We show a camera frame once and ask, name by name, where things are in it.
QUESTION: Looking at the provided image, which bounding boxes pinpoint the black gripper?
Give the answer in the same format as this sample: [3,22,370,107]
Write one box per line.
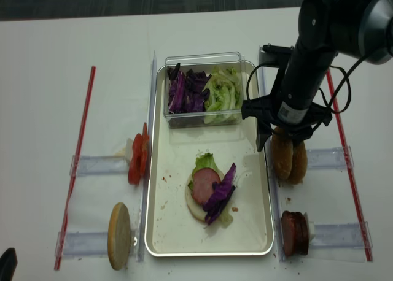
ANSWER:
[241,96,332,152]

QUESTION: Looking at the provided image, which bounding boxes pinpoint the sesame top bun front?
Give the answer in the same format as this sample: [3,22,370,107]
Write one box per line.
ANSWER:
[271,126,293,180]

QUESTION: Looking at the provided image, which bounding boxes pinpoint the sesame bun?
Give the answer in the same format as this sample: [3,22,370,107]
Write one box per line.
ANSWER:
[287,142,308,185]
[271,126,293,180]

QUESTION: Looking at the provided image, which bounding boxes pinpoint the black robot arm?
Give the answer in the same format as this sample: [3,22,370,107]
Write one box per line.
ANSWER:
[241,0,392,150]

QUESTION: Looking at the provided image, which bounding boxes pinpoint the shredded green lettuce pile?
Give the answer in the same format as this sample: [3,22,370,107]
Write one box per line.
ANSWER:
[204,66,241,125]

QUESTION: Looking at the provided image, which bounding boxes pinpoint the green lettuce leaf on bun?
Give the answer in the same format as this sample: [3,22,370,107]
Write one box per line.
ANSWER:
[191,153,233,228]

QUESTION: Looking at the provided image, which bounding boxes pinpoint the dark meat patty front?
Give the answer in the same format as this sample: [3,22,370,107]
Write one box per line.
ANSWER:
[281,211,302,257]

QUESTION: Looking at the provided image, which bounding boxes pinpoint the dark meat patty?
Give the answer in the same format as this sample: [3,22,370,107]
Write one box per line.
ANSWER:
[281,211,302,257]
[295,212,309,255]

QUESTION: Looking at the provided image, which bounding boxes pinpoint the dark meat patty rear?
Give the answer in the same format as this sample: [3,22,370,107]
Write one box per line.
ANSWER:
[295,212,309,255]

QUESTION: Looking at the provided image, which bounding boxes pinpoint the red tomato slice rear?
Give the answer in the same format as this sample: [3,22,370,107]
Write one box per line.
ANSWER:
[139,123,149,177]

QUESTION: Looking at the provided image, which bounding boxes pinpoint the red tomato slice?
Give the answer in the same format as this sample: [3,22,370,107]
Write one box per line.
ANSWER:
[128,133,142,185]
[139,123,149,177]

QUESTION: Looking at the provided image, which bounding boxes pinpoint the red tomato slice front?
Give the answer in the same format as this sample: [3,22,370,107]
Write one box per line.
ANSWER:
[128,133,142,185]

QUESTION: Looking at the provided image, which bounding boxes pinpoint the sesame top bun rear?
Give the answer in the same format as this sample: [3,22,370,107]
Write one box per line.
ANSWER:
[287,142,308,185]

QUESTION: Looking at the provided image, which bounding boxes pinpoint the red strip right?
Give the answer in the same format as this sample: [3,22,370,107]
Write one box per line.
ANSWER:
[325,69,373,261]

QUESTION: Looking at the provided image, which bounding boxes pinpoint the red strip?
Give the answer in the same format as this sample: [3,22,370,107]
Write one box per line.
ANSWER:
[325,69,373,261]
[53,66,96,271]

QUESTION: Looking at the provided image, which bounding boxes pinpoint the purple cabbage strips on bun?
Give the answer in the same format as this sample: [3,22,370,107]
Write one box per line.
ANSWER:
[202,163,236,225]

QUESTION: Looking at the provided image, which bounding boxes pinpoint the clear plastic vegetable container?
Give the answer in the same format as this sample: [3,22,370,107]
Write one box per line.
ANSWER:
[163,52,246,128]

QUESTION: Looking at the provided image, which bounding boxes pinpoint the cream rectangular serving tray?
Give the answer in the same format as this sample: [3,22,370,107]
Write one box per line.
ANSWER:
[145,67,274,257]

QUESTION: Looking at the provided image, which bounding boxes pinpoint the white pusher block right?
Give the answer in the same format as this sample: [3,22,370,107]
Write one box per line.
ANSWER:
[303,212,316,242]

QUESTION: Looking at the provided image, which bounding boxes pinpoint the white pusher block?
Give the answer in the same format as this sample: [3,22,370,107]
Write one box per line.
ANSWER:
[124,138,133,164]
[303,212,316,242]

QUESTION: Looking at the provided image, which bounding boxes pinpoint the shredded purple cabbage pile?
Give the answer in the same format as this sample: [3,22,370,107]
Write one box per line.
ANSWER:
[166,63,211,114]

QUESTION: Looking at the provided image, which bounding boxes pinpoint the bottom bun half on tray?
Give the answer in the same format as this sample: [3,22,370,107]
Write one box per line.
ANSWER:
[185,170,224,222]

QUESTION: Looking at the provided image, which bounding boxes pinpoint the clear acrylic channel lower right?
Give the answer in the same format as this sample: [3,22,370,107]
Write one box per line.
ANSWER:
[309,222,373,249]

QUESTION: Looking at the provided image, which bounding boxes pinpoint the white pusher block left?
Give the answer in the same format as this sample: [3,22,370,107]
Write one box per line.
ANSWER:
[124,138,133,164]

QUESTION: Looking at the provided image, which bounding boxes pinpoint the pale bun half standing left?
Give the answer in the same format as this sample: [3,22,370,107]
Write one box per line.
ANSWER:
[107,202,131,271]

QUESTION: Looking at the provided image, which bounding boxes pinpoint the clear acrylic channel upper left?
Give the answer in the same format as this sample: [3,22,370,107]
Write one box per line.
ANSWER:
[69,155,129,177]

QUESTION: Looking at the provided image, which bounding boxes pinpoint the red strip left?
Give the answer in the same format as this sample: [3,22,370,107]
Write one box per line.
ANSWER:
[53,66,96,271]

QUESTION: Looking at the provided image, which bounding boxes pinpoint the clear acrylic channel lower left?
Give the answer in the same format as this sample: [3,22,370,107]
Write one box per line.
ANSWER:
[55,232,108,258]

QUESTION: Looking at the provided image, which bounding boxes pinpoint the black object at corner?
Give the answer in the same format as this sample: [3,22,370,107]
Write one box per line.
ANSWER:
[0,248,18,281]

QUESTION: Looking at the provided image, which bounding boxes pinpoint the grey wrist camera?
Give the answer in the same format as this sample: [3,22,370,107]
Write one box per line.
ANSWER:
[259,44,294,69]

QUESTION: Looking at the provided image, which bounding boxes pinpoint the clear acrylic rail left vertical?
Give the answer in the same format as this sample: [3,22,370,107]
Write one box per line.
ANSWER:
[137,51,157,263]

